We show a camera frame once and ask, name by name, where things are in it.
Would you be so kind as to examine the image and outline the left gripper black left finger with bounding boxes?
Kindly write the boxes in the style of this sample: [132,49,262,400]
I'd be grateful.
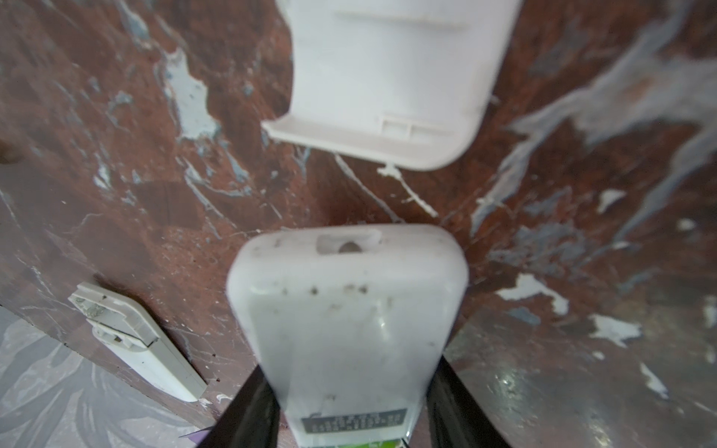
[198,366,280,448]

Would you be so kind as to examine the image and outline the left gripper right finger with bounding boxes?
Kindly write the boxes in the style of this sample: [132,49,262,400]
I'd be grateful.
[426,357,510,448]

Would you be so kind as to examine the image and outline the red white remote control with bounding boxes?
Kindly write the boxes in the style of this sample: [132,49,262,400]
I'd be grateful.
[226,224,469,447]

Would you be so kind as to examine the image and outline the white battery cover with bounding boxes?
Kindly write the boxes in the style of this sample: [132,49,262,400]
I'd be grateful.
[69,283,207,402]
[263,0,522,171]

